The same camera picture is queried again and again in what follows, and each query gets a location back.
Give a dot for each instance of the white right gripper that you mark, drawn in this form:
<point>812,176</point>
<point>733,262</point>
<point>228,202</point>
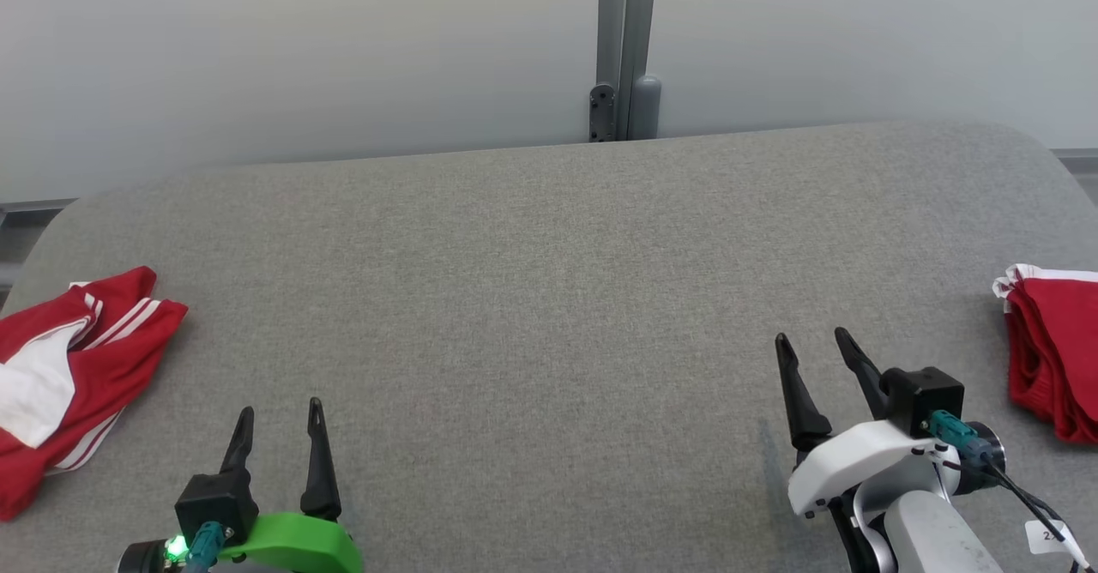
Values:
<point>858,461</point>

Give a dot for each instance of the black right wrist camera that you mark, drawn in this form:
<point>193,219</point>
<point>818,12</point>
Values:
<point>922,393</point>

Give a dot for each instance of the red shorts with white trim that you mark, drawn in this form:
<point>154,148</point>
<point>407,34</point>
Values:
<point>1059,350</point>

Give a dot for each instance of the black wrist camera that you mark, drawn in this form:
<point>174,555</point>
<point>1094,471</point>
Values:
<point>922,393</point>
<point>214,500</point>

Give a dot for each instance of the grey fabric sofa cushion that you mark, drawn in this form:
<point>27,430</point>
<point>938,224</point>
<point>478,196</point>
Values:
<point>515,341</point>

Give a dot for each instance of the grey metal post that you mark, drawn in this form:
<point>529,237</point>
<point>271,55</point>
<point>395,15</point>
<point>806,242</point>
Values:
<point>626,24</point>

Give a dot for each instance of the red and white basketball jersey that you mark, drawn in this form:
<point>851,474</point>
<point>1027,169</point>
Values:
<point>111,358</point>

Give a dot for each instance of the small white paper tag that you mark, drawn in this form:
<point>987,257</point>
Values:
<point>1051,537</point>

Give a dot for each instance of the grey wall baseboard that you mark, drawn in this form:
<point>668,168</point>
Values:
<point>1079,159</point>
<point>30,207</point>

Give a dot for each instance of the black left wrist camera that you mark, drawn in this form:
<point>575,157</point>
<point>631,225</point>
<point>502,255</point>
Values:
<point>214,500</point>

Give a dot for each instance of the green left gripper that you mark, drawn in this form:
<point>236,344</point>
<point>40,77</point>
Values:
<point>296,547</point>

